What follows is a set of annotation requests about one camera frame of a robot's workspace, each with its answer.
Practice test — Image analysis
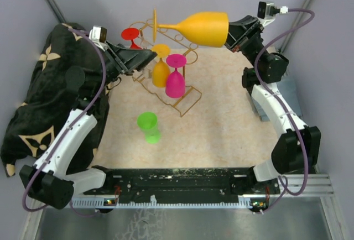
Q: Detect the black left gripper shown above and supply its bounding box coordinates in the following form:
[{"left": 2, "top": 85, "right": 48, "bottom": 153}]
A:
[{"left": 92, "top": 39, "right": 157, "bottom": 93}]

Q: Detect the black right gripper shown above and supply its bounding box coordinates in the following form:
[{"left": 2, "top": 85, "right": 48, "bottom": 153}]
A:
[{"left": 209, "top": 15, "right": 268, "bottom": 69}]

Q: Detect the clear wine glass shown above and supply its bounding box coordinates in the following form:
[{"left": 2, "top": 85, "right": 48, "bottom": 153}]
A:
[{"left": 138, "top": 38, "right": 153, "bottom": 79}]

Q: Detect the red plastic wine glass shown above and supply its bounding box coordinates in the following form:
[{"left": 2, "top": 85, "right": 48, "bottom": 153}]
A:
[{"left": 121, "top": 27, "right": 141, "bottom": 49}]

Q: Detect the orange plastic wine glass front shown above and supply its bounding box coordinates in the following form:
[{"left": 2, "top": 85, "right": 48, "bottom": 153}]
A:
[{"left": 152, "top": 8, "right": 229, "bottom": 48}]

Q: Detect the orange plastic wine glass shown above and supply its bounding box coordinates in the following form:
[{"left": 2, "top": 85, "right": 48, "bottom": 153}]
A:
[
  {"left": 152, "top": 44, "right": 170, "bottom": 88},
  {"left": 152, "top": 8, "right": 229, "bottom": 48}
]

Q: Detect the orange plastic wine glass back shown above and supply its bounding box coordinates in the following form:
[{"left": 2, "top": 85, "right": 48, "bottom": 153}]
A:
[{"left": 152, "top": 44, "right": 170, "bottom": 88}]

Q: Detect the pink plastic wine glass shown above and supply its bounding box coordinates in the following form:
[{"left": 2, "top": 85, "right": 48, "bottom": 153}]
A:
[{"left": 165, "top": 54, "right": 186, "bottom": 98}]

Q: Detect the green plastic wine glass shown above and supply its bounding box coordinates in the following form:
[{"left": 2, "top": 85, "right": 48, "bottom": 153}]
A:
[{"left": 137, "top": 112, "right": 161, "bottom": 144}]

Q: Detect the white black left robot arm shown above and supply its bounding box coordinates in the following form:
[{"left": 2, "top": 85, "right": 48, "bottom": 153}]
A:
[{"left": 20, "top": 42, "right": 157, "bottom": 212}]

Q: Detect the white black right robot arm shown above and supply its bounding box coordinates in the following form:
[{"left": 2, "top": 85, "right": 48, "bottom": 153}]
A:
[{"left": 225, "top": 15, "right": 321, "bottom": 194}]

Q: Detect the black floral blanket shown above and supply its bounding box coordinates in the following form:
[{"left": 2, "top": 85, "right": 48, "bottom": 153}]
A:
[{"left": 1, "top": 23, "right": 102, "bottom": 177}]

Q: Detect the grey folded cloth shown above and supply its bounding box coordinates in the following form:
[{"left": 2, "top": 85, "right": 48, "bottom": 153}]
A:
[{"left": 249, "top": 77, "right": 303, "bottom": 122}]

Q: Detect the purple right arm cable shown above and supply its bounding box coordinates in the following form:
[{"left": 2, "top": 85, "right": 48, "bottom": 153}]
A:
[{"left": 253, "top": 7, "right": 316, "bottom": 215}]

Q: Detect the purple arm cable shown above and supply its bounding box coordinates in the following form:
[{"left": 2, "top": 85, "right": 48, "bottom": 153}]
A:
[
  {"left": 22, "top": 27, "right": 108, "bottom": 218},
  {"left": 253, "top": 7, "right": 316, "bottom": 215}
]

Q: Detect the gold wire wine glass rack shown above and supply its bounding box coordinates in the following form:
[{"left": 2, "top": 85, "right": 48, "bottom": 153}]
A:
[{"left": 121, "top": 19, "right": 202, "bottom": 117}]

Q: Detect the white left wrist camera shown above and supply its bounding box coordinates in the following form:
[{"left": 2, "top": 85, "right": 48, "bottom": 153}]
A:
[{"left": 88, "top": 25, "right": 107, "bottom": 51}]

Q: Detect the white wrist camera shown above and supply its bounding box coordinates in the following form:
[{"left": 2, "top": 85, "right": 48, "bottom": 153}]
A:
[
  {"left": 88, "top": 25, "right": 107, "bottom": 51},
  {"left": 257, "top": 1, "right": 289, "bottom": 27}
]

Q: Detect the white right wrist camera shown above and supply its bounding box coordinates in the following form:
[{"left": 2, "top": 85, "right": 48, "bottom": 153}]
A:
[{"left": 257, "top": 1, "right": 289, "bottom": 27}]

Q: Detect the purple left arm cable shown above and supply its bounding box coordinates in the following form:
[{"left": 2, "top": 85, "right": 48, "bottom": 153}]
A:
[{"left": 22, "top": 27, "right": 108, "bottom": 218}]

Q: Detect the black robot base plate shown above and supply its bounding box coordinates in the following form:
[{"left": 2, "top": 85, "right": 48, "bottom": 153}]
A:
[{"left": 85, "top": 168, "right": 280, "bottom": 206}]

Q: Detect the grey slotted cable duct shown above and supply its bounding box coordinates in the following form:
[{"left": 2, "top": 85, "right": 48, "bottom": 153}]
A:
[{"left": 70, "top": 197, "right": 266, "bottom": 209}]

